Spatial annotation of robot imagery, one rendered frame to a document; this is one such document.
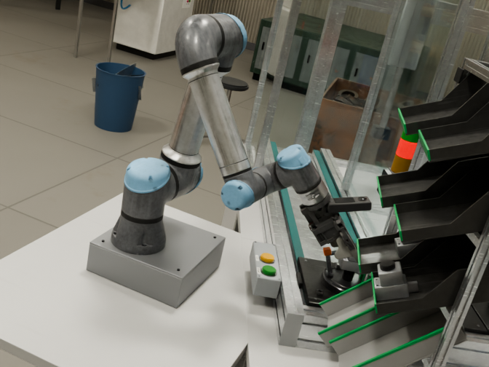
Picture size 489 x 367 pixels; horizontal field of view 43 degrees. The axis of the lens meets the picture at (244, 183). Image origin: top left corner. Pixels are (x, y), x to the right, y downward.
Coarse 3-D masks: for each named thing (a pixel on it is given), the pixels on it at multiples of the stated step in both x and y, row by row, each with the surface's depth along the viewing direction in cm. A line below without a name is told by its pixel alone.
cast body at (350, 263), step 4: (356, 244) 170; (340, 260) 172; (344, 260) 169; (348, 260) 169; (352, 260) 169; (340, 264) 171; (344, 264) 169; (348, 264) 169; (352, 264) 170; (356, 264) 170; (344, 268) 170; (348, 268) 170; (352, 268) 170; (356, 268) 170
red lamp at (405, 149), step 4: (400, 140) 179; (404, 140) 178; (400, 144) 178; (404, 144) 177; (408, 144) 177; (412, 144) 177; (416, 144) 178; (400, 148) 178; (404, 148) 178; (408, 148) 177; (412, 148) 177; (396, 152) 180; (400, 152) 178; (404, 152) 178; (408, 152) 178; (412, 152) 178; (400, 156) 179; (404, 156) 178; (408, 156) 178; (412, 156) 179
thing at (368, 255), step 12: (360, 240) 146; (372, 240) 146; (384, 240) 145; (432, 240) 130; (444, 240) 130; (360, 252) 144; (372, 252) 143; (384, 252) 141; (396, 252) 140; (408, 252) 132; (420, 252) 131; (360, 264) 134; (372, 264) 134; (408, 264) 133
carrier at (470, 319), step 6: (468, 312) 175; (474, 312) 176; (468, 318) 172; (474, 318) 172; (468, 324) 169; (474, 324) 170; (480, 324) 170; (468, 330) 167; (474, 330) 167; (480, 330) 168; (486, 330) 168
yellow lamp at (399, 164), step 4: (396, 156) 180; (396, 160) 180; (400, 160) 179; (404, 160) 179; (408, 160) 179; (392, 164) 182; (396, 164) 180; (400, 164) 179; (404, 164) 179; (408, 164) 179; (392, 168) 181; (396, 168) 180; (400, 168) 180; (404, 168) 180; (408, 168) 180; (396, 172) 180; (400, 172) 180
